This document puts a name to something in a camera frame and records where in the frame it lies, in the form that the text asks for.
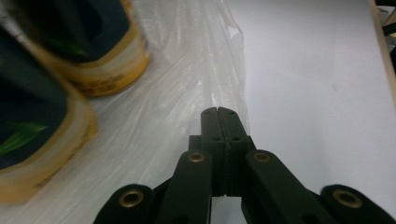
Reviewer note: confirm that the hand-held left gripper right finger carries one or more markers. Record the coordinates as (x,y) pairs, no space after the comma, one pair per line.
(235,146)

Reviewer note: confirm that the clear plastic bag yellow print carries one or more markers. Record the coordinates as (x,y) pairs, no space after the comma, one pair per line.
(174,77)

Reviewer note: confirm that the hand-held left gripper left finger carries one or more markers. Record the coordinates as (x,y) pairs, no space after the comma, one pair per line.
(214,146)

